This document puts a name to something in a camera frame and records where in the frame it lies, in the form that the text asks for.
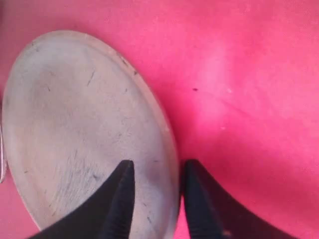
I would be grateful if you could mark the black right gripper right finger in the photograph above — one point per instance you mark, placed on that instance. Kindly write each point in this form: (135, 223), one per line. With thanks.
(212, 213)

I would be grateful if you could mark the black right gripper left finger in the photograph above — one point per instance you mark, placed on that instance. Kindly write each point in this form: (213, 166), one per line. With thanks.
(107, 214)

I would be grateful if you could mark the brown wooden plate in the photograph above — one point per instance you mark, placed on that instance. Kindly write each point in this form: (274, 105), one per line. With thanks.
(73, 108)

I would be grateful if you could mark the red scalloped tablecloth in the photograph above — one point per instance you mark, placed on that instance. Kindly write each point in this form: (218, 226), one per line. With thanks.
(239, 80)

